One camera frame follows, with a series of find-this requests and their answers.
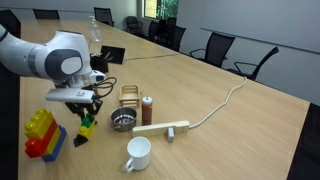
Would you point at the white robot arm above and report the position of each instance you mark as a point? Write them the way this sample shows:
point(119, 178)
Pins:
point(65, 60)

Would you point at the white plug adapter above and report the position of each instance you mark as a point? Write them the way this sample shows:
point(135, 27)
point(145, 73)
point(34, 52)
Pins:
point(170, 135)

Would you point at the black office chair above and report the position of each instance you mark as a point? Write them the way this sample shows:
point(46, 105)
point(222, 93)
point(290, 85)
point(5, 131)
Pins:
point(134, 26)
point(46, 14)
point(10, 22)
point(254, 73)
point(176, 37)
point(216, 49)
point(104, 15)

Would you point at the clear sanitizer pump bottle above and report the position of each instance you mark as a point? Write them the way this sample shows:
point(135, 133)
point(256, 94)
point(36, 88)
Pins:
point(95, 30)

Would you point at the multicolour block stack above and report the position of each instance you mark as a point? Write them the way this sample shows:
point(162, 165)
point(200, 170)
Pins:
point(44, 136)

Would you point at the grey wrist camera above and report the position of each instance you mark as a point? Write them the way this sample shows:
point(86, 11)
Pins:
point(72, 95)

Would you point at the small metal pot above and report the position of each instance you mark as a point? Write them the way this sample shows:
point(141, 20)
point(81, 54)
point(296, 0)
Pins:
point(123, 119)

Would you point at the yellow toy block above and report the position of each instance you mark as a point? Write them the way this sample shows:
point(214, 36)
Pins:
point(84, 132)

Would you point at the small wooden rack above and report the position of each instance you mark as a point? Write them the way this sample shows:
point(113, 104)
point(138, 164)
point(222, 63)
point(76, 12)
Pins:
point(129, 96)

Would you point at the cream power strip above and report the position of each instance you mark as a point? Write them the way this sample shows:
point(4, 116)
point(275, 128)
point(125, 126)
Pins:
point(160, 129)

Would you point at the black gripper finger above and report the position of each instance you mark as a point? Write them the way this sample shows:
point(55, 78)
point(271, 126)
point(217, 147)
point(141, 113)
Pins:
point(92, 112)
point(81, 113)

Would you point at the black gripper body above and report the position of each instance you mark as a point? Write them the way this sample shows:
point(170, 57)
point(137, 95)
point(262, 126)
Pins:
point(74, 106)

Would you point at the green toy block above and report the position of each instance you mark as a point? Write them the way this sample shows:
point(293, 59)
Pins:
point(86, 122)

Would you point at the white ceramic mug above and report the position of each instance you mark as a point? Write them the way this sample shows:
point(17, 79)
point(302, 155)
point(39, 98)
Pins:
point(138, 150)

